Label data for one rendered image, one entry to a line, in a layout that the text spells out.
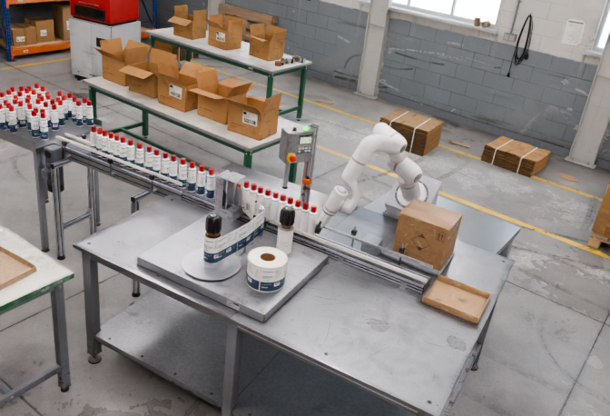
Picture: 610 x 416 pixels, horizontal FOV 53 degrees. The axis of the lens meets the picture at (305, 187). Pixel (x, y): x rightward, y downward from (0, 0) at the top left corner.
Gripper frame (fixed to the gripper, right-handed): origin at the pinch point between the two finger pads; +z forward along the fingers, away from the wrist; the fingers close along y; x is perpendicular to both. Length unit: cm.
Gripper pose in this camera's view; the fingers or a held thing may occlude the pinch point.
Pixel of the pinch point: (318, 230)
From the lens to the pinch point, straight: 357.0
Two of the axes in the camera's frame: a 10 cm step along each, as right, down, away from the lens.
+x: 7.8, 5.9, -2.3
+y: -4.9, 3.3, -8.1
